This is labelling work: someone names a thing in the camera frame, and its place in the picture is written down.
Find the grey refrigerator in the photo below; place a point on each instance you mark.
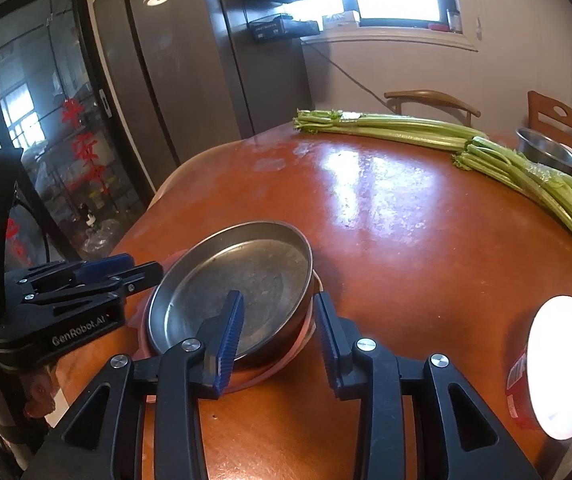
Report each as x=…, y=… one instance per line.
x=176, y=60

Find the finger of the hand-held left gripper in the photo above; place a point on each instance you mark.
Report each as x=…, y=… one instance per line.
x=141, y=275
x=106, y=264

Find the thin celery bunch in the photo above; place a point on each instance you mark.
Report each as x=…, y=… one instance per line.
x=390, y=127

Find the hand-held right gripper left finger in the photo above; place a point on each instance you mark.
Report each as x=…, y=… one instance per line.
x=228, y=340

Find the thick celery bunch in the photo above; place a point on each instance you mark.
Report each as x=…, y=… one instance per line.
x=540, y=185

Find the wooden chair with curved back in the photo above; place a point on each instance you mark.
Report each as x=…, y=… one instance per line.
x=430, y=97

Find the glass door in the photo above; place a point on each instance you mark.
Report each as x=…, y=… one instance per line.
x=41, y=110

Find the steel plate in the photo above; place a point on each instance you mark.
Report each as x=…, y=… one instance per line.
x=246, y=270

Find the wooden chair with cutout back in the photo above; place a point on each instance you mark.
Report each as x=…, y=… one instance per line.
x=540, y=115

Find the pink plate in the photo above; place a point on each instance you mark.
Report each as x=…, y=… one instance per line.
x=278, y=362

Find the white carton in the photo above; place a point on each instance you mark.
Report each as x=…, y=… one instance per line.
x=341, y=20

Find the red and white bowl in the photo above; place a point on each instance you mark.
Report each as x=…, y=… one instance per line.
x=560, y=360

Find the small steel bowl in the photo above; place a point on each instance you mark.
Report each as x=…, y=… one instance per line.
x=545, y=152

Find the person's left hand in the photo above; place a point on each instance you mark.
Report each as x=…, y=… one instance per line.
x=38, y=392

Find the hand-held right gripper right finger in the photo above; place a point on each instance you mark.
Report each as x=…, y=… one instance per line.
x=328, y=345

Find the black tray shelf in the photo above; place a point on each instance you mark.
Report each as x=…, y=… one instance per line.
x=276, y=27

